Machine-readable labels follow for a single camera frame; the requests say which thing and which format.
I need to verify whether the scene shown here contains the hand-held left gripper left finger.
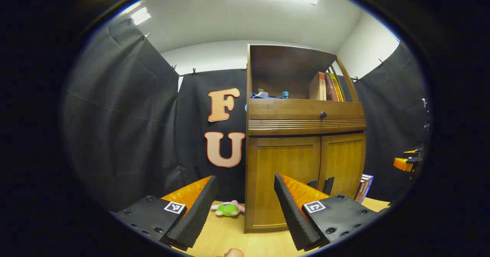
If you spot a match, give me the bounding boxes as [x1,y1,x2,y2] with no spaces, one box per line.
[111,175,219,251]

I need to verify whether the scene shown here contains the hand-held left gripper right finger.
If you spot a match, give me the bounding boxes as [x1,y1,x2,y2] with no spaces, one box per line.
[273,173,391,252]

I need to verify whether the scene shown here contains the wooden shoe cabinet door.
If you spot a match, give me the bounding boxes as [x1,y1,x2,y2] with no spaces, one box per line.
[318,133,366,200]
[247,136,322,229]

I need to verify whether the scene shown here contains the wooden double-door shoe cabinet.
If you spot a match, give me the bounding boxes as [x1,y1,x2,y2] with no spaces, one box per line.
[244,44,367,234]

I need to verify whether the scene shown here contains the green plush toy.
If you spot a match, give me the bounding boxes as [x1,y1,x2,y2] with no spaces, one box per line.
[210,200,245,217]

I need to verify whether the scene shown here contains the taupe book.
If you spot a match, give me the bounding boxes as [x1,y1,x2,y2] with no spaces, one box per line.
[354,177,369,204]

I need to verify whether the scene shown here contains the red book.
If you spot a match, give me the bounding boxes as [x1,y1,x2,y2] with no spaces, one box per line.
[325,72,338,101]

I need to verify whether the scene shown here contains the black backdrop cloth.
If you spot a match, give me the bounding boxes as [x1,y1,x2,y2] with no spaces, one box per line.
[63,18,431,211]

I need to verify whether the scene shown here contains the blue and white bundle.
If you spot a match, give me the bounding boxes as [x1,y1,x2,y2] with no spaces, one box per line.
[251,88,282,99]

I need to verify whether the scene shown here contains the small ceiling light panel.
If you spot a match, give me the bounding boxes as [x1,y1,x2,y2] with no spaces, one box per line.
[131,7,151,26]

